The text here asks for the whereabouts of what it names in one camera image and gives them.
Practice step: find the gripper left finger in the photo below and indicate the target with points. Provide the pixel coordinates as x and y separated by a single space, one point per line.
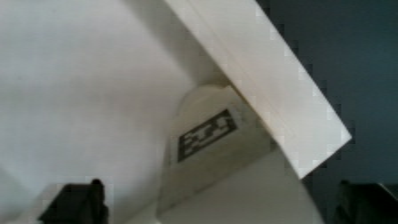
76 207

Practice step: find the white leg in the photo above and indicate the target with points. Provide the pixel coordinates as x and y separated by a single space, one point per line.
229 184

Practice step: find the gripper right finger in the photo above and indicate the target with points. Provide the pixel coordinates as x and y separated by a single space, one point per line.
366 203

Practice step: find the white square tabletop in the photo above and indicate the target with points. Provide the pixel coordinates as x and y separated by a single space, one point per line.
103 59

